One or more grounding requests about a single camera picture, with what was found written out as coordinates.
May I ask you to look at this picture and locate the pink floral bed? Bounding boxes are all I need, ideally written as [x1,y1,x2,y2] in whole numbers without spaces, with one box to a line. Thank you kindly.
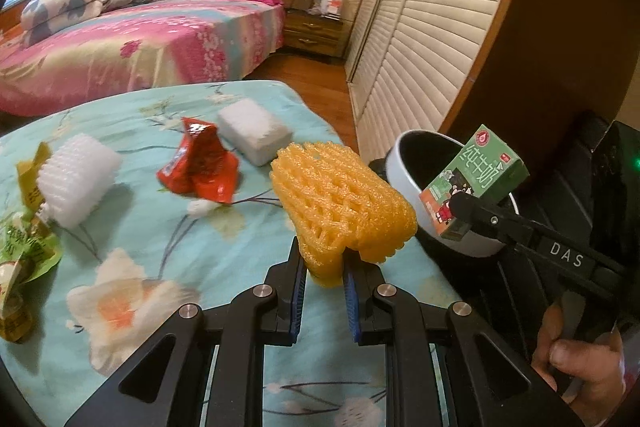
[1,0,285,117]

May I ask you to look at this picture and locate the yellow snack wrapper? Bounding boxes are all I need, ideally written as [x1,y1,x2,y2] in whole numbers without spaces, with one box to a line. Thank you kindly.
[16,142,51,212]

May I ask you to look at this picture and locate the green milk carton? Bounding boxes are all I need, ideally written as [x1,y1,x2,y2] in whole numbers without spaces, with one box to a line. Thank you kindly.
[420,124,529,242]

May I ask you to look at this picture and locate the white foam fruit net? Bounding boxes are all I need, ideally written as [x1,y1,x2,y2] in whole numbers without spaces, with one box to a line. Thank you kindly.
[37,133,122,229]

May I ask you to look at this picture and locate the wooden nightstand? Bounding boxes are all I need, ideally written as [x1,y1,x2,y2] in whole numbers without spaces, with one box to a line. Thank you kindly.
[283,10,352,58]

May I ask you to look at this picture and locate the louvered wardrobe doors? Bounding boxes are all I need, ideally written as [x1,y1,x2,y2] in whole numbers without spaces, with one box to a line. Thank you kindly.
[345,0,501,161]

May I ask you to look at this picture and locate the yellow foam fruit net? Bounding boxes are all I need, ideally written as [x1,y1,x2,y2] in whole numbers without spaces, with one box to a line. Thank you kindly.
[270,142,418,287]

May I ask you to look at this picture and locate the green apple juice pouch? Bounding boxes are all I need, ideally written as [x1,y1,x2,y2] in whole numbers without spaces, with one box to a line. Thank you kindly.
[1,209,62,343]

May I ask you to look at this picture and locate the right hand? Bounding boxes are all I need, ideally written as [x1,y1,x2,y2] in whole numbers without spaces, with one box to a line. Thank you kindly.
[532,305,626,426]

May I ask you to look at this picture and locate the white foam block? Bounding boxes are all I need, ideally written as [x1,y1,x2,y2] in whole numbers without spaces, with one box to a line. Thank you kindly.
[217,98,293,167]

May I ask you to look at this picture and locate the folded grey patterned quilt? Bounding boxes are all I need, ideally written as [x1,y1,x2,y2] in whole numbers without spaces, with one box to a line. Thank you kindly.
[21,0,103,46]

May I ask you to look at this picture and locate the white box on nightstand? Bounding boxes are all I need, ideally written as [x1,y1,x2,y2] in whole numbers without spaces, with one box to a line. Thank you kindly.
[320,0,344,17]

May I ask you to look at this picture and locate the red snack wrapper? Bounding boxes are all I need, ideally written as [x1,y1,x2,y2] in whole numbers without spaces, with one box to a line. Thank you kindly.
[156,117,240,205]

